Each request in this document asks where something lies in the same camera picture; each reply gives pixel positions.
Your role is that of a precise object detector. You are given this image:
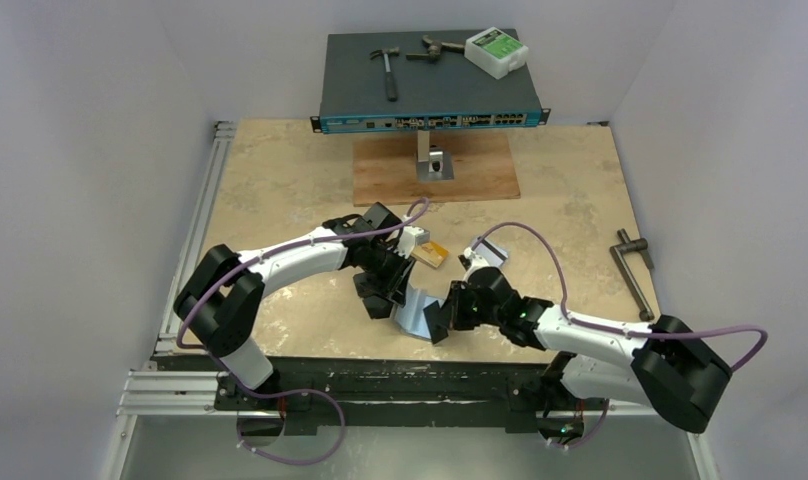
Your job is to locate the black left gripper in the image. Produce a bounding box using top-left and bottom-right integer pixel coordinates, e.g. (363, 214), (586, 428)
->
(361, 242), (415, 306)

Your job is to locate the black credit card stack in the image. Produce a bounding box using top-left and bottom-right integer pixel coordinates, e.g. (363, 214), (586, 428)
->
(353, 272), (406, 319)

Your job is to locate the grey card holder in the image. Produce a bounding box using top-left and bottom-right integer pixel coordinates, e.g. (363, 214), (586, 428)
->
(392, 284), (444, 342)

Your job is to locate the orange credit card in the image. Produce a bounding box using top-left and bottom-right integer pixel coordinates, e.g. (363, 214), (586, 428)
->
(412, 241), (449, 269)

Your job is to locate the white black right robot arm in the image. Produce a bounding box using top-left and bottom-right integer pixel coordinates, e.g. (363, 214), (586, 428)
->
(423, 267), (733, 433)

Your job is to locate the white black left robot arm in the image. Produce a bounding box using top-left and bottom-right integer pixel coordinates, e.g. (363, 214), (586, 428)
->
(172, 203), (429, 409)

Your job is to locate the silver white credit card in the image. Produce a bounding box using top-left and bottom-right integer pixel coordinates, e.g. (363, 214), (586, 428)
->
(471, 237), (509, 268)

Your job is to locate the brown wooden board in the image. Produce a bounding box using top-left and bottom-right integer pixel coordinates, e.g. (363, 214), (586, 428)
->
(353, 133), (521, 206)

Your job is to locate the grey metal stand base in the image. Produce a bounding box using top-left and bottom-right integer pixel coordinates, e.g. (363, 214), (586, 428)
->
(416, 130), (454, 183)

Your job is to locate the small hammer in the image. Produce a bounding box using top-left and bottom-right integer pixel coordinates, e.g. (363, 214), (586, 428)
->
(369, 47), (400, 102)

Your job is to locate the dark metal clamp tool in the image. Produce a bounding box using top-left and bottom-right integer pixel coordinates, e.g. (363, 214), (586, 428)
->
(405, 34), (465, 64)

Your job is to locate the white green plastic box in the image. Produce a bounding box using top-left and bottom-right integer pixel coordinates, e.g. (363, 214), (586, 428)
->
(464, 27), (529, 80)

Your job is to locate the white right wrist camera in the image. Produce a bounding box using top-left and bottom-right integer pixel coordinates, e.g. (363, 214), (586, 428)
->
(458, 248), (490, 281)

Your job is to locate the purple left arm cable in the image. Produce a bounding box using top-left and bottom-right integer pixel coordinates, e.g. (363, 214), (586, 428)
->
(175, 196), (432, 350)

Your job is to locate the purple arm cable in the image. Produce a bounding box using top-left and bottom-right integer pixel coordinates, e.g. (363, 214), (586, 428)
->
(470, 221), (770, 376)
(175, 196), (432, 350)

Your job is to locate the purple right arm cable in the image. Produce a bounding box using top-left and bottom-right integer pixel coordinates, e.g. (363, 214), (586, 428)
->
(470, 221), (770, 376)

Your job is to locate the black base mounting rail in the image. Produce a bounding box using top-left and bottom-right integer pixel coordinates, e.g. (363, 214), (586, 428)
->
(150, 354), (607, 439)

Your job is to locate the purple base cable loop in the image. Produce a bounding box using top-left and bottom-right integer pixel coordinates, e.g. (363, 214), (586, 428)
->
(234, 387), (348, 465)

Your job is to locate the blue network switch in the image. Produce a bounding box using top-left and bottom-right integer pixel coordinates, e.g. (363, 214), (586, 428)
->
(310, 30), (551, 134)

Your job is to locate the metal crank handle tool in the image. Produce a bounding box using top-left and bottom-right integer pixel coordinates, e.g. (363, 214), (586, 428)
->
(609, 228), (655, 322)

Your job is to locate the aluminium frame rail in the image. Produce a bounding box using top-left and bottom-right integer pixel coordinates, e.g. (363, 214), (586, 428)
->
(98, 121), (238, 479)

